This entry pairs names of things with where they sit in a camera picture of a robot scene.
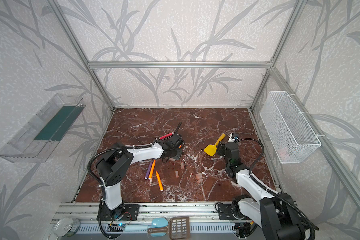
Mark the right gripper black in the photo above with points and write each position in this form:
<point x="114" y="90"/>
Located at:
<point x="225" y="146"/>

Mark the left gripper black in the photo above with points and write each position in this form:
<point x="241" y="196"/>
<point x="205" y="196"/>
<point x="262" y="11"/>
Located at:
<point x="174" y="143"/>

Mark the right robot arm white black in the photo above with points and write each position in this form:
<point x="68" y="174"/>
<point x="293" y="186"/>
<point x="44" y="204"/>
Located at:
<point x="275" y="213"/>

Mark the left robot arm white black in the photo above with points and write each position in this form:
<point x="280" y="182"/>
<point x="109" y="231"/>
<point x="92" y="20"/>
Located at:
<point x="109" y="167"/>

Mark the red capped pen far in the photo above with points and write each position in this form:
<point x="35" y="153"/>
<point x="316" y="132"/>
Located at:
<point x="166" y="136"/>

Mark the orange pen beside purple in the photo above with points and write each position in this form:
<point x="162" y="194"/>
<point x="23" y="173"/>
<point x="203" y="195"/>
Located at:
<point x="152" y="170"/>

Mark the clear pen cap pair upper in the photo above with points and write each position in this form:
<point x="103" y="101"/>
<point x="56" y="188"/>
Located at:
<point x="199" y="176"/>

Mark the orange pen front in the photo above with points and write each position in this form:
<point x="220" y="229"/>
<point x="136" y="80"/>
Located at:
<point x="159" y="182"/>

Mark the yellow toy spatula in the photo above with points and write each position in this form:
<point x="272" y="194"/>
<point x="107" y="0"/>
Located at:
<point x="212" y="149"/>

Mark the light blue brush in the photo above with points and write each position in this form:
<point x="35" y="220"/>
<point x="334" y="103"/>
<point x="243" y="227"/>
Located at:
<point x="157" y="228"/>

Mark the brown slotted spatula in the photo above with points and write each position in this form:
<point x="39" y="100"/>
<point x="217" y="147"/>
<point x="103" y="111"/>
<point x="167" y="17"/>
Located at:
<point x="180" y="228"/>

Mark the green circuit board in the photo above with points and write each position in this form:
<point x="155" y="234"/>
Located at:
<point x="115" y="228"/>

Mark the metal tin can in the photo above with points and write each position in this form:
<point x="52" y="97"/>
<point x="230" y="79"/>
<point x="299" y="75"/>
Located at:
<point x="66" y="227"/>

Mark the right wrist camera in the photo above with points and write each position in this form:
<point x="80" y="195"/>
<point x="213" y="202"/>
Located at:
<point x="234" y="137"/>

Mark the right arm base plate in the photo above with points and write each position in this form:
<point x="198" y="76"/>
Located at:
<point x="226" y="212"/>

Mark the white wire mesh basket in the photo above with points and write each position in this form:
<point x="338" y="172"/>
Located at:
<point x="291" y="135"/>

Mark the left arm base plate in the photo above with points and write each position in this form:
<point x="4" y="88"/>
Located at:
<point x="125" y="212"/>

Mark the clear plastic wall tray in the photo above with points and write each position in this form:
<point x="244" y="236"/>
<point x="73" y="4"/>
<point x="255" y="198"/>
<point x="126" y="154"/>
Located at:
<point x="36" y="141"/>

